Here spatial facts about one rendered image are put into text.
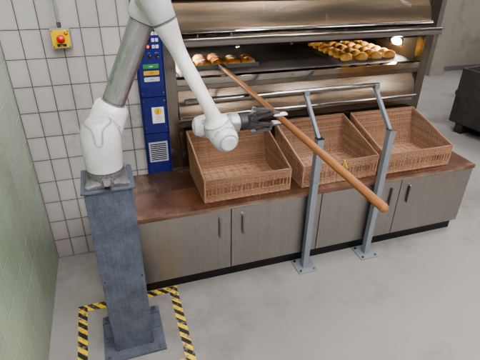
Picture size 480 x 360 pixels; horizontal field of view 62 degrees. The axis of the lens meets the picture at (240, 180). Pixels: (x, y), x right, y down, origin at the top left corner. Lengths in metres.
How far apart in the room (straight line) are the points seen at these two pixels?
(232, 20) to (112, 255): 1.50
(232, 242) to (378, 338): 0.99
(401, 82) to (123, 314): 2.48
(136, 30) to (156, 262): 1.34
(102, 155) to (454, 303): 2.24
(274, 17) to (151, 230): 1.47
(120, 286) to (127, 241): 0.26
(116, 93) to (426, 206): 2.29
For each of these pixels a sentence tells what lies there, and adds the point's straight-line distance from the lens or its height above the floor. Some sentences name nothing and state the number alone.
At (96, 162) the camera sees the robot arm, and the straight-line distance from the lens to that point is 1.73.
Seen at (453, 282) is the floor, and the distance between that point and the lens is 3.06.
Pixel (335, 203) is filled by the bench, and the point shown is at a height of 0.45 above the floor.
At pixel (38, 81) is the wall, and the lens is 2.54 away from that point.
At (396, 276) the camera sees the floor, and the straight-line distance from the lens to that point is 2.94.
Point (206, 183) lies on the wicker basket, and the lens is 2.30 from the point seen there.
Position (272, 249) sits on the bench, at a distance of 2.68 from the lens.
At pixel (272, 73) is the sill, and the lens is 2.73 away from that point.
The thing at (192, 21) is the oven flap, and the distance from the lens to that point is 2.50.
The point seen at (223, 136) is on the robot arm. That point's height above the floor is 1.24.
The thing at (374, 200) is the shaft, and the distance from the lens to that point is 1.32.
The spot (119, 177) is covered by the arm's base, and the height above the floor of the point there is 1.03.
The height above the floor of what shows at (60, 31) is 1.50.
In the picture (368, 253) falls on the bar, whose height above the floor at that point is 0.01.
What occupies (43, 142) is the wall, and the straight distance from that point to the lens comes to 2.66.
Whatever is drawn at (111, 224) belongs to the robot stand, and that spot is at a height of 0.82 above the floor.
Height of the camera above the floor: 1.87
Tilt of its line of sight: 30 degrees down
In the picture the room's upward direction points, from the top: 1 degrees clockwise
